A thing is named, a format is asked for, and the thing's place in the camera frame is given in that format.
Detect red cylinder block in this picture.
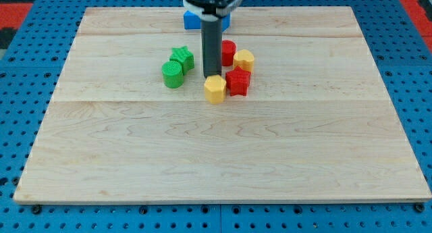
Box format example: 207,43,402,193
221,40,236,66

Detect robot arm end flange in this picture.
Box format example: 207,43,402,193
183,0,242,18

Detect yellow hexagon block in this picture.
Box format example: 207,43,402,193
204,75,227,104

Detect red star block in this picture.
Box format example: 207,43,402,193
225,66,251,96

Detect green cylinder block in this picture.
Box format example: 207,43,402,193
161,61,184,88

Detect green star block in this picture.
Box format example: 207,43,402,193
169,46,194,76

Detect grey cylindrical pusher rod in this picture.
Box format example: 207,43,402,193
201,18,222,78

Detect blue block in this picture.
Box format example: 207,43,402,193
183,11,231,32

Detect wooden board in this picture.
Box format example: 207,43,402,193
13,7,431,205

